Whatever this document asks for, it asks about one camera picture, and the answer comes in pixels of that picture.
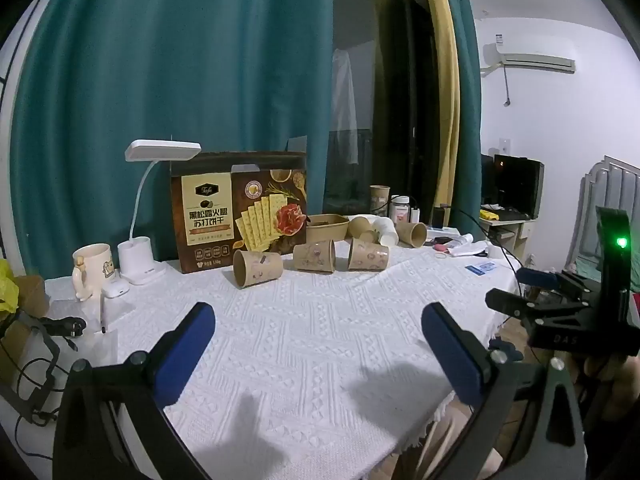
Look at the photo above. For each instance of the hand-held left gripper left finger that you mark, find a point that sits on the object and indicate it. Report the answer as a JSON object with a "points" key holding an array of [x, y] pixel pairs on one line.
{"points": [[184, 355]]}

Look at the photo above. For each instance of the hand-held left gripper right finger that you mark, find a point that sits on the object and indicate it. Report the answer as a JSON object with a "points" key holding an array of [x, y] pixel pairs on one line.
{"points": [[451, 355]]}

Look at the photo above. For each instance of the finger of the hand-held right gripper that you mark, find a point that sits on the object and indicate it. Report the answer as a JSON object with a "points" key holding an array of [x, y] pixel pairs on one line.
{"points": [[505, 304], [537, 278]]}

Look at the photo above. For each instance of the tall plain brown paper cup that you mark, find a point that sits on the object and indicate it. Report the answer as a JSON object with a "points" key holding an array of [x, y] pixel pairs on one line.
{"points": [[380, 201]]}

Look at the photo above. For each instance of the person's right hand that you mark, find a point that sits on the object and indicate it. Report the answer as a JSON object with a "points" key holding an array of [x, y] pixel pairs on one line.
{"points": [[617, 380]]}

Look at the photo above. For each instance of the blue card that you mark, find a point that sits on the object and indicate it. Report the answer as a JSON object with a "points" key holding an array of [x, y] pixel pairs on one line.
{"points": [[480, 268]]}

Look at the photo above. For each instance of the white side desk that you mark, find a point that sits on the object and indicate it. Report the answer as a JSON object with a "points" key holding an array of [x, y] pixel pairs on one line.
{"points": [[510, 232]]}

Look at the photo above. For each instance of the white crumpled paper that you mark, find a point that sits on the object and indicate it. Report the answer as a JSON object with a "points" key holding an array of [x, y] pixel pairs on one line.
{"points": [[467, 246]]}

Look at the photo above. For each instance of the yellow cloth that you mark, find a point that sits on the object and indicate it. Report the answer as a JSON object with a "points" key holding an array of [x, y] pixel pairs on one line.
{"points": [[490, 214]]}

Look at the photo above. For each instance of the pink round object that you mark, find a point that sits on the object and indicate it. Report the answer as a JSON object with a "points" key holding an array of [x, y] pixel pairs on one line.
{"points": [[440, 247]]}

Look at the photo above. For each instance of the black monitor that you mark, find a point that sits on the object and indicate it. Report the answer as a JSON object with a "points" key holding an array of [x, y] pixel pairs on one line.
{"points": [[520, 185]]}

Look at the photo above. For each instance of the clear plastic sheet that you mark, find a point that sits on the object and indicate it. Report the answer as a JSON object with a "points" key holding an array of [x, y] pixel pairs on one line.
{"points": [[85, 350]]}

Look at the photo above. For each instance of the white desk lamp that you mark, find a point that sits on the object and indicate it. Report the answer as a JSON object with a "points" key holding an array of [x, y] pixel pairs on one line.
{"points": [[141, 260]]}

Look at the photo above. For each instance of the small black device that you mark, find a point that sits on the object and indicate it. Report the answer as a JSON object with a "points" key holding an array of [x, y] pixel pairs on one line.
{"points": [[439, 217]]}

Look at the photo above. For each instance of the grey padded headboard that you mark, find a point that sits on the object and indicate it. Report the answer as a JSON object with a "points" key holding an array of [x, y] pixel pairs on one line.
{"points": [[610, 180]]}

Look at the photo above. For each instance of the cream ceramic mug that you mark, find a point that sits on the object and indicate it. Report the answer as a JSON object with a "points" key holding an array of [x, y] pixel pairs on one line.
{"points": [[92, 270]]}

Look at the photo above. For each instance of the black power plug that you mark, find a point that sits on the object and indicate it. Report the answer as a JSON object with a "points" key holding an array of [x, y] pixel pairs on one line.
{"points": [[62, 326]]}

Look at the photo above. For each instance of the white textured tablecloth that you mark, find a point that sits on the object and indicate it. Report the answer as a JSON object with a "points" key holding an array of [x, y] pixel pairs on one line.
{"points": [[310, 340]]}

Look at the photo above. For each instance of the stack of white paper cups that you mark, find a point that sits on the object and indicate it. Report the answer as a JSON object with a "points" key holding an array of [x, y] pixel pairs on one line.
{"points": [[386, 231]]}

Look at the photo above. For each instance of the white bottle with pink label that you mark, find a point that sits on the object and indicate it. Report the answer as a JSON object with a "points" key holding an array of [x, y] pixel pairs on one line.
{"points": [[400, 210]]}

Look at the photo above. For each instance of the brown cracker box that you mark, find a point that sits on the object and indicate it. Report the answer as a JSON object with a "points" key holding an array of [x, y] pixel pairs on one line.
{"points": [[240, 210]]}

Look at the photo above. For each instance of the cardboard box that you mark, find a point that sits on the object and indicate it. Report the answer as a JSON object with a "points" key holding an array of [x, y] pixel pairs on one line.
{"points": [[32, 295]]}

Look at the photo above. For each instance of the kraft paper bowl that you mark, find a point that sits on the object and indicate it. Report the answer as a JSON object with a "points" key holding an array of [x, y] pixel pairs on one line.
{"points": [[327, 230]]}

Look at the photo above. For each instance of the narrow teal curtain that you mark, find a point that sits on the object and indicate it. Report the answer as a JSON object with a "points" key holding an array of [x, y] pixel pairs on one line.
{"points": [[467, 110]]}

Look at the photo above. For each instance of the yellow plastic bag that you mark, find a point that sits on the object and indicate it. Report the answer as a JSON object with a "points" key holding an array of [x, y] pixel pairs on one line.
{"points": [[7, 285]]}

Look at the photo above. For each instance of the yellow curtain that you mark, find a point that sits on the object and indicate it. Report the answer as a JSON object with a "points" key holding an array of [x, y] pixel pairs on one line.
{"points": [[442, 85]]}

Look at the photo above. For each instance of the white air conditioner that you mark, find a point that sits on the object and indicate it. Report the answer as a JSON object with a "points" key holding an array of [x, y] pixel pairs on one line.
{"points": [[535, 57]]}

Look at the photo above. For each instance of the wide teal curtain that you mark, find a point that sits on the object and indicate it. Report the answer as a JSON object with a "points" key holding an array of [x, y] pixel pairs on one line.
{"points": [[175, 60]]}

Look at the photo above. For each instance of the black metal frame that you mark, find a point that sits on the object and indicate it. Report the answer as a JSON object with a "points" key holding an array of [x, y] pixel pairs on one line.
{"points": [[47, 360]]}

